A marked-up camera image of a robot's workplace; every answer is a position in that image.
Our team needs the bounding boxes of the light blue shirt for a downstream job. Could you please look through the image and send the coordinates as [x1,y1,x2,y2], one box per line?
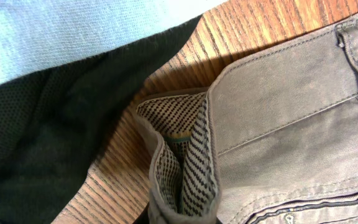
[0,0,223,85]

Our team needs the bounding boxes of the grey shorts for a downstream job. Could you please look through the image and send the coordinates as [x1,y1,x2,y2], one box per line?
[134,14,358,223]

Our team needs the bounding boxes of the black garment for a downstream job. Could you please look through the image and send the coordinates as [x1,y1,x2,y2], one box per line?
[0,17,199,223]

